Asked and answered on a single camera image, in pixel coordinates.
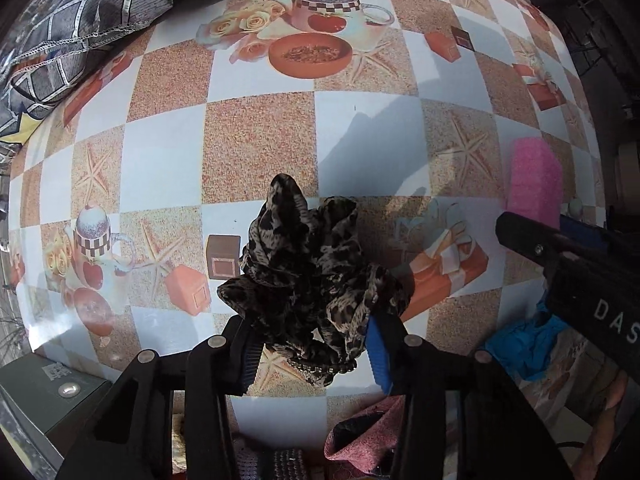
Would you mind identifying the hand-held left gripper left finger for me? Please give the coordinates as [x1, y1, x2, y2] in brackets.
[55, 316, 262, 480]

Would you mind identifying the blue cloth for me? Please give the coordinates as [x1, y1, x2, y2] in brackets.
[482, 296, 571, 382]

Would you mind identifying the beige woven pouch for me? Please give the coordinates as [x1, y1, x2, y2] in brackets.
[170, 399, 190, 472]

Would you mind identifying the checkered printed tablecloth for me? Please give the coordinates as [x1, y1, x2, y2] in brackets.
[9, 0, 607, 461]

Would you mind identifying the pink sponge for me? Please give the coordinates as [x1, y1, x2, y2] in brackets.
[506, 136, 564, 227]

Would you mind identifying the dark box with white inside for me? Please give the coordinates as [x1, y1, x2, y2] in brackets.
[0, 354, 114, 480]

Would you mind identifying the grey plaid pillow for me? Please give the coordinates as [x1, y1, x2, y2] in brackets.
[0, 0, 194, 147]

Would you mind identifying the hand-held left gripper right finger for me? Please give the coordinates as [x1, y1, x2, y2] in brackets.
[366, 309, 573, 480]

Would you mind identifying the dark knitted cloth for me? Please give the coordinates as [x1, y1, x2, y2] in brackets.
[259, 447, 327, 480]

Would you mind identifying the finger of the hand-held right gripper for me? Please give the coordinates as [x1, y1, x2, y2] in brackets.
[559, 214, 613, 252]
[495, 211, 563, 267]

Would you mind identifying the leopard print scrunchie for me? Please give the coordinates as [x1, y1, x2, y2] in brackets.
[216, 172, 412, 387]

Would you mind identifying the person's right hand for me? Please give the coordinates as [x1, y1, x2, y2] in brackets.
[575, 374, 635, 480]

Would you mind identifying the pink knitted headband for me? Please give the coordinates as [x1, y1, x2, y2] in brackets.
[324, 394, 410, 477]

